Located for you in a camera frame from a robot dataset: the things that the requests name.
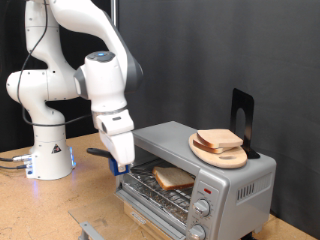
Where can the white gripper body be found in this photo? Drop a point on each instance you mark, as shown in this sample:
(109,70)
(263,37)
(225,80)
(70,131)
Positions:
(120,140)

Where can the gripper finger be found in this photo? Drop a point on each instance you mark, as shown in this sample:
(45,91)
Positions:
(122,168)

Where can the white bread slice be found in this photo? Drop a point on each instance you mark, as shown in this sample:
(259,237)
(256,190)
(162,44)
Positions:
(173,178)

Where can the silver oven knob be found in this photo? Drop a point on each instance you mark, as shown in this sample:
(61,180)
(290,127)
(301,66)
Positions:
(197,232)
(201,207)

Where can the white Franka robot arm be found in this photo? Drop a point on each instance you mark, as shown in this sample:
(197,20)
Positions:
(46,133)

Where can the wooden toy toast slice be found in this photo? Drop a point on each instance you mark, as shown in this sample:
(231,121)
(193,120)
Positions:
(220,137)
(206,148)

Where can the silver toaster oven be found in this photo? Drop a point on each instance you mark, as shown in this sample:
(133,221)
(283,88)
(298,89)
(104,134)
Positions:
(233,200)

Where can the oval wooden plate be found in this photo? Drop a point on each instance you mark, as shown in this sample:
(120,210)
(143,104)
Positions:
(206,156)

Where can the metal pole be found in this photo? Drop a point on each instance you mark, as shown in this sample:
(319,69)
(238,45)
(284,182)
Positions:
(114,10)

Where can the black metal bookend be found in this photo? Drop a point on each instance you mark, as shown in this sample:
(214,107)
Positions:
(248,110)

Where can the black backdrop curtain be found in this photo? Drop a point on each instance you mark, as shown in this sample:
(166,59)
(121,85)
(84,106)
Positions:
(10,33)

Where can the gray backdrop curtain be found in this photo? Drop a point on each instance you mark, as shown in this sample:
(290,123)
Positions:
(266,50)

